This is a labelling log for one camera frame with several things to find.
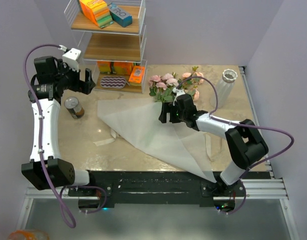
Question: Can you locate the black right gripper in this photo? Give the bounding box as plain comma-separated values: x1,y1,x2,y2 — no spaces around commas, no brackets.
158,102,187,124

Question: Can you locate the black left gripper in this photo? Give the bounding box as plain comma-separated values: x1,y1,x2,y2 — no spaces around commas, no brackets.
54,59,95,95

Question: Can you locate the white bouquet wrapping paper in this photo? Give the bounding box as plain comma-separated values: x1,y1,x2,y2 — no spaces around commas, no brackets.
97,98,216,183

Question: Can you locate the pink rose stem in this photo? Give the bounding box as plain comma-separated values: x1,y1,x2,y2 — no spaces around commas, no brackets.
181,66,204,102

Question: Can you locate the cream printed ribbon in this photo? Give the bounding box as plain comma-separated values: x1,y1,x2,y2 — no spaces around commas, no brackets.
93,128,223,162

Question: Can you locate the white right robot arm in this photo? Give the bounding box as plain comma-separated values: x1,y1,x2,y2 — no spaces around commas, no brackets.
158,93,269,197

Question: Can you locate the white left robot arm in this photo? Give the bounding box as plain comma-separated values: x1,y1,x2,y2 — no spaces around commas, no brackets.
21,55,97,196

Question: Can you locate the white ribbed vase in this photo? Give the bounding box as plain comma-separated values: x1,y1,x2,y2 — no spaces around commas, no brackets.
215,69,238,109

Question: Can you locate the purple wavy scrub pad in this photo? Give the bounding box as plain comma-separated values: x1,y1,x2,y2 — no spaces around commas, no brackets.
100,76,130,89

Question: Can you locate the orange sponge box left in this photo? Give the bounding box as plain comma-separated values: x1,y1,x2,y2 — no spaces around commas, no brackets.
97,61,112,75

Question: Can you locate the orange sponge box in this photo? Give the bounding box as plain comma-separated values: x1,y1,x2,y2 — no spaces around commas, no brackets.
112,61,134,75
97,61,112,75
128,65,145,86

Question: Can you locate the brown tin can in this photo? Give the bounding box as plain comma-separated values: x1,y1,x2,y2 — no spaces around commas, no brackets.
64,96,85,119

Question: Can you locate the pink rose bunch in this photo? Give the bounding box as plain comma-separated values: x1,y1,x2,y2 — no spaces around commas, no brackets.
148,72,179,103

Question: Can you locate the orange sponge box middle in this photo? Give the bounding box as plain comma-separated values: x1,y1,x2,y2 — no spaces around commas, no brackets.
112,61,134,75

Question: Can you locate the orange sponge box right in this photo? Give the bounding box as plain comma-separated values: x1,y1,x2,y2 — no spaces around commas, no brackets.
128,65,145,86

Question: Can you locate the orange sponge pack top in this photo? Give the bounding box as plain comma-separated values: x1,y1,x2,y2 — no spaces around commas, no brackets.
79,0,114,29

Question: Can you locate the blue RIO box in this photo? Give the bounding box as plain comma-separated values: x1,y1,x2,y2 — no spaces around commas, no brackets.
107,2,133,28

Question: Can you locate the orange plastic bottle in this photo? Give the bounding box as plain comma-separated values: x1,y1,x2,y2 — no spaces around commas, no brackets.
7,229,50,240

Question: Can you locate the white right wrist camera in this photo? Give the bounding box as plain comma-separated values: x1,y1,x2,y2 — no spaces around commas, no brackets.
172,87,186,106

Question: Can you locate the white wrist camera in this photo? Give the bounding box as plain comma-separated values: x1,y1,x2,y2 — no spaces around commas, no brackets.
62,48,82,72
172,87,186,106

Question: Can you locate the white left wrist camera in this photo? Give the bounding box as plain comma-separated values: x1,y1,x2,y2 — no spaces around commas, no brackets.
62,48,82,72

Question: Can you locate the white wire wooden shelf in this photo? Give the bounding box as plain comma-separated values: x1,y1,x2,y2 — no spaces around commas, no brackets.
64,0,147,94

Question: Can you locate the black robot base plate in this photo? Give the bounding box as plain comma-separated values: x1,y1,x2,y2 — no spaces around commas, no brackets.
68,171,247,212

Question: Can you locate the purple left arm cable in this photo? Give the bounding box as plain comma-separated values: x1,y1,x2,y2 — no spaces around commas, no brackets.
23,44,109,228

